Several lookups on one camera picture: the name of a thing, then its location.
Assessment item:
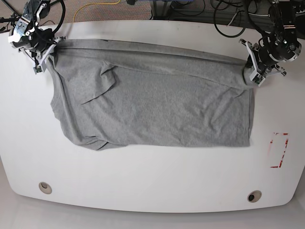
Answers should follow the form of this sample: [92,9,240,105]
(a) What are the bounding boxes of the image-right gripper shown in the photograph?
[239,39,286,84]

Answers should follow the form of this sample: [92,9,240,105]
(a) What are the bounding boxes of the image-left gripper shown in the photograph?
[18,36,66,72]

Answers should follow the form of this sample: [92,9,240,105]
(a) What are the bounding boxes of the grey printed T-shirt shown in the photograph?
[47,40,254,150]

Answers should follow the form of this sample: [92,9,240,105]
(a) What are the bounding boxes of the black tripod legs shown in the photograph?
[0,0,22,33]

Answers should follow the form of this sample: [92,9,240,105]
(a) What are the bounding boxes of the red tape rectangle marking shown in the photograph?
[267,133,289,168]

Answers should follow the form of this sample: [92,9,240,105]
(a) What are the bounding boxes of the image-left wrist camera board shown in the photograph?
[33,66,42,74]

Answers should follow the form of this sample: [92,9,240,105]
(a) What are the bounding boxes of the white cable on floor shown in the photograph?
[227,10,270,26]

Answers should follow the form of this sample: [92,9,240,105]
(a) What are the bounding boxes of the yellow cable on floor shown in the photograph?
[73,0,121,22]

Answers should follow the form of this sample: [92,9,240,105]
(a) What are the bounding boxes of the grey metal frame leg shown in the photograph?
[150,0,173,20]

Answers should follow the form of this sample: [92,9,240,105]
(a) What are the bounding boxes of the left table cable grommet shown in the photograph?
[39,182,52,195]

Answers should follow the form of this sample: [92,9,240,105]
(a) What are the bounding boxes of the table cable grommet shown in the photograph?
[39,182,52,195]
[247,190,262,203]

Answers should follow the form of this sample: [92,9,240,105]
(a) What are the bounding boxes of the right table cable grommet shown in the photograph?
[247,190,262,203]

